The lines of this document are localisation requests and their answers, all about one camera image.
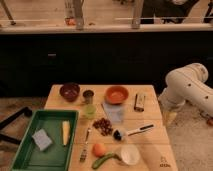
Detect silver fork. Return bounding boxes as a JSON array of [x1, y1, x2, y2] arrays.
[[79, 128, 91, 162]]

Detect orange bowl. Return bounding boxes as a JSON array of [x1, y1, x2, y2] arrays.
[[105, 86, 129, 104]]

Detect dark red bowl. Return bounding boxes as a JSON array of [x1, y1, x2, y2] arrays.
[[59, 83, 80, 102]]

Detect light green plastic cup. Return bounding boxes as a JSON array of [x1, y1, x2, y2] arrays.
[[83, 104, 96, 119]]

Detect blue grey sponge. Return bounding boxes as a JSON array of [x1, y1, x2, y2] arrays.
[[32, 129, 52, 151]]

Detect green plastic tray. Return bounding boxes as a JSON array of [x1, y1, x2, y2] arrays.
[[10, 110, 78, 171]]

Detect yellow corn cob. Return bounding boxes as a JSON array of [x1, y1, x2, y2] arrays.
[[62, 121, 70, 146]]

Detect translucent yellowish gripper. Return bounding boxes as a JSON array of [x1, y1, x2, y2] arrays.
[[161, 103, 180, 126]]

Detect small metal cup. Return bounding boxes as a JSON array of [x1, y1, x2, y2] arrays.
[[83, 90, 94, 104]]

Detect orange apple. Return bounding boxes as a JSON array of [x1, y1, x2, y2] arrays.
[[92, 143, 107, 157]]

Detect light blue cloth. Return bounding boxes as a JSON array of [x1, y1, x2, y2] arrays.
[[102, 102, 124, 123]]

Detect white bowl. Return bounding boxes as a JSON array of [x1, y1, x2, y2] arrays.
[[120, 144, 140, 166]]

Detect green cucumber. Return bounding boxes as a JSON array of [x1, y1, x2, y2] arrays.
[[92, 153, 120, 169]]

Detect bunch of dark grapes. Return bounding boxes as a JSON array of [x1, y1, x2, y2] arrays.
[[93, 118, 113, 136]]

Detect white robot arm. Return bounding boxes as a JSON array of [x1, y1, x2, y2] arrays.
[[158, 63, 213, 126]]

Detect black stand legs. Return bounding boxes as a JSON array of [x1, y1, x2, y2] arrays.
[[0, 106, 34, 146]]

